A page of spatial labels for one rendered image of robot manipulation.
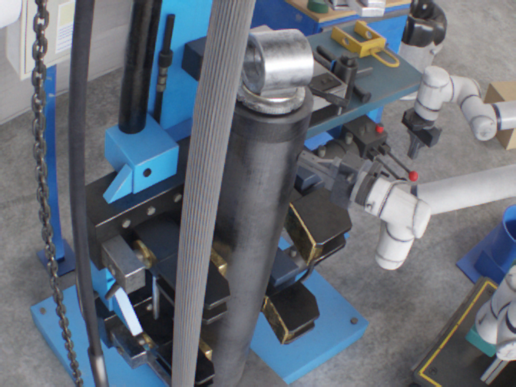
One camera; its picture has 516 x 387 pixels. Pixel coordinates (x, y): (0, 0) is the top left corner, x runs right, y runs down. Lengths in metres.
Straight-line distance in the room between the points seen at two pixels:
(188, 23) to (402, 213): 0.78
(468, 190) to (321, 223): 0.51
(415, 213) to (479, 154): 2.61
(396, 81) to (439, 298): 1.20
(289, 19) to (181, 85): 1.24
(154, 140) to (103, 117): 1.92
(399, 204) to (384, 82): 0.97
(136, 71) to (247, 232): 0.51
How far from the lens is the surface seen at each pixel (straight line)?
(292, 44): 1.62
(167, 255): 1.97
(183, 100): 2.18
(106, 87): 4.11
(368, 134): 2.42
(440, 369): 2.77
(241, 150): 1.72
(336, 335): 2.97
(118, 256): 1.96
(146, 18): 1.77
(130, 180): 1.97
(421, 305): 3.34
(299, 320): 2.48
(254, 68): 1.71
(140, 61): 1.85
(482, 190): 1.85
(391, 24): 3.62
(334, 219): 2.14
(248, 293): 2.12
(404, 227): 1.73
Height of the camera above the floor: 2.53
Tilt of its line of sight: 45 degrees down
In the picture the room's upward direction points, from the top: 12 degrees clockwise
